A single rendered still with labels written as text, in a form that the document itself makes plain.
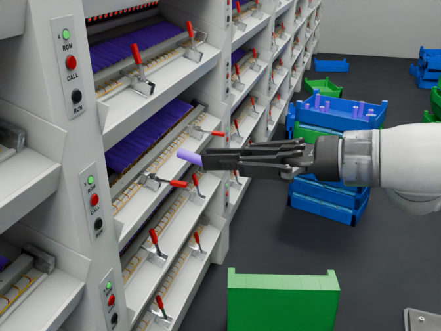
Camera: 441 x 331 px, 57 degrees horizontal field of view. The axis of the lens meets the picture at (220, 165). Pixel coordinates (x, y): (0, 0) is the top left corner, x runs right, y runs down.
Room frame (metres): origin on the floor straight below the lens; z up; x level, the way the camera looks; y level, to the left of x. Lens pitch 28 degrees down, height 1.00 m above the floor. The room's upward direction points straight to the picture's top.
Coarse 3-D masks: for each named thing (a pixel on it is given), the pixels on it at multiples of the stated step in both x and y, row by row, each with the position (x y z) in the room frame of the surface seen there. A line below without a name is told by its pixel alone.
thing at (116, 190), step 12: (192, 120) 1.03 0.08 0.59; (180, 132) 0.95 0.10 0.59; (156, 144) 0.85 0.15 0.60; (168, 144) 0.88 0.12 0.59; (144, 156) 0.79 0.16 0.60; (156, 156) 0.82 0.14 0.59; (168, 156) 0.84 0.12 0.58; (132, 168) 0.74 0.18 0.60; (144, 168) 0.76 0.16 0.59; (156, 168) 0.79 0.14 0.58; (120, 180) 0.69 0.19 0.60; (132, 180) 0.71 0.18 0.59; (120, 192) 0.66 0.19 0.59
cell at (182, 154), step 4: (180, 148) 0.68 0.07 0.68; (180, 152) 0.67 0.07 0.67; (184, 152) 0.67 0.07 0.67; (188, 152) 0.67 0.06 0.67; (192, 152) 0.67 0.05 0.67; (180, 156) 0.67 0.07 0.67; (184, 156) 0.67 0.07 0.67; (188, 156) 0.67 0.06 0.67; (192, 156) 0.67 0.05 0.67; (196, 156) 0.67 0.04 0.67; (200, 156) 0.67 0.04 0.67; (188, 160) 0.67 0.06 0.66; (192, 160) 0.66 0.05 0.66; (196, 160) 0.66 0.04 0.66; (200, 160) 0.66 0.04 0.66; (196, 164) 0.67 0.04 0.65; (200, 164) 0.66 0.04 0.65
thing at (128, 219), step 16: (192, 96) 1.16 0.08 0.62; (208, 96) 1.14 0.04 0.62; (208, 112) 1.14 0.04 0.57; (208, 128) 1.05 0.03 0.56; (176, 144) 0.92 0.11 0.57; (192, 144) 0.94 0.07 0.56; (160, 160) 0.83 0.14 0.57; (176, 160) 0.85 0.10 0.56; (112, 176) 0.73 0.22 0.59; (160, 176) 0.78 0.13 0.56; (176, 176) 0.81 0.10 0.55; (144, 192) 0.71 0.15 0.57; (160, 192) 0.72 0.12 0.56; (128, 208) 0.65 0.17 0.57; (144, 208) 0.66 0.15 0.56; (128, 224) 0.61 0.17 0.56; (128, 240) 0.61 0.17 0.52
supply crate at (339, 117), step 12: (312, 96) 1.66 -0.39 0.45; (324, 96) 1.66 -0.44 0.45; (300, 108) 1.51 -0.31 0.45; (312, 108) 1.65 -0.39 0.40; (336, 108) 1.63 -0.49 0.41; (348, 108) 1.60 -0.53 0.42; (372, 108) 1.55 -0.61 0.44; (384, 108) 1.51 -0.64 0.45; (300, 120) 1.51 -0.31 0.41; (312, 120) 1.48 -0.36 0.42; (324, 120) 1.46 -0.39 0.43; (336, 120) 1.43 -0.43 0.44; (348, 120) 1.41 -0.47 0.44; (360, 120) 1.38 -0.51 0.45; (372, 120) 1.36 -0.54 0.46
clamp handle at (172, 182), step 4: (156, 176) 0.73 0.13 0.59; (156, 180) 0.73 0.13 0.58; (160, 180) 0.73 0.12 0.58; (164, 180) 0.73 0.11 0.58; (168, 180) 0.73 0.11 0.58; (172, 180) 0.72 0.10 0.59; (172, 184) 0.71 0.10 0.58; (176, 184) 0.71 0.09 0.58; (180, 184) 0.71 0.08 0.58; (184, 184) 0.71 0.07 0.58
